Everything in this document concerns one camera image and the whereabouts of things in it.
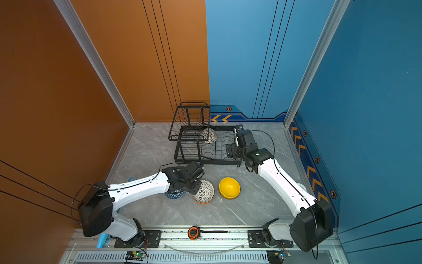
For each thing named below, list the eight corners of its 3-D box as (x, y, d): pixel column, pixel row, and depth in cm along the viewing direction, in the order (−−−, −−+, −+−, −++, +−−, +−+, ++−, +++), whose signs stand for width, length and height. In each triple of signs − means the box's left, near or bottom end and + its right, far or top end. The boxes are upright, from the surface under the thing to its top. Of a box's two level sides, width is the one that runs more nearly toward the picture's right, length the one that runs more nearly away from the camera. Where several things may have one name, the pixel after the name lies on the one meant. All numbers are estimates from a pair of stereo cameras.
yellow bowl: (219, 201, 86) (219, 196, 80) (218, 183, 92) (218, 177, 87) (239, 201, 86) (241, 196, 80) (238, 183, 92) (239, 177, 86)
